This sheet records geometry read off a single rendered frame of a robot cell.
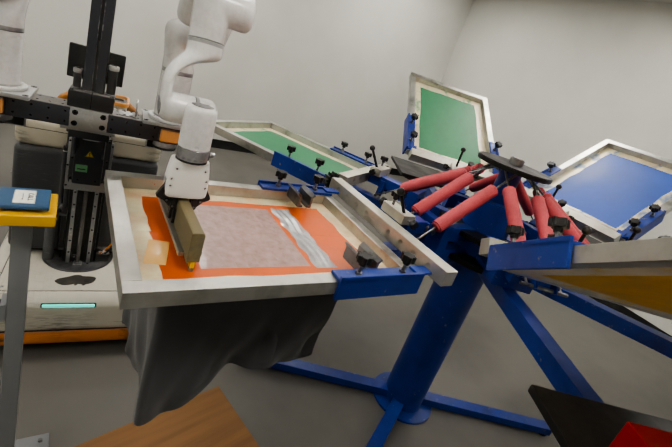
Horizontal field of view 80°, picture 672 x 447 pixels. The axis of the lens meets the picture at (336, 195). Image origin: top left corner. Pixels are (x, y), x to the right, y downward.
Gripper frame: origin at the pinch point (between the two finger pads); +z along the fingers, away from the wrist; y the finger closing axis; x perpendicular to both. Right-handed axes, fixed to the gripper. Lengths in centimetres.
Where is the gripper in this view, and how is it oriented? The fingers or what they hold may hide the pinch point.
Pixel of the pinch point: (180, 213)
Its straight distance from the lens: 110.1
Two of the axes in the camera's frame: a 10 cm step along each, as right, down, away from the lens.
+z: -3.1, 9.0, 3.1
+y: -8.1, -0.8, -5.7
